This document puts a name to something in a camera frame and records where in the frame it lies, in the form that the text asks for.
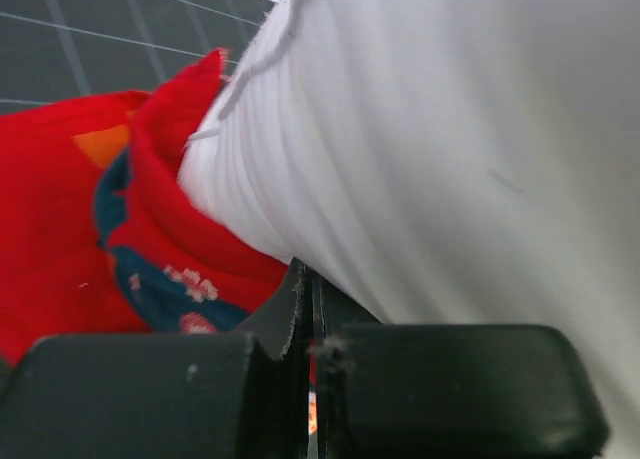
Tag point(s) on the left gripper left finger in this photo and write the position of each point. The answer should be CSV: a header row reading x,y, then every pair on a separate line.
x,y
240,394

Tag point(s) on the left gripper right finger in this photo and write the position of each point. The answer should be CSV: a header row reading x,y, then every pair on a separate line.
x,y
447,391

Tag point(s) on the red patterned pillowcase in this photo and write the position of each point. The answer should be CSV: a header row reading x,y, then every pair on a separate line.
x,y
98,237

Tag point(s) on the white pillow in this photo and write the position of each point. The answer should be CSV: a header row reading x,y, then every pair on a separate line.
x,y
446,160

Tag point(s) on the black grid mat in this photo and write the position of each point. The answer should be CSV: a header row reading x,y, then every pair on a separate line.
x,y
58,49

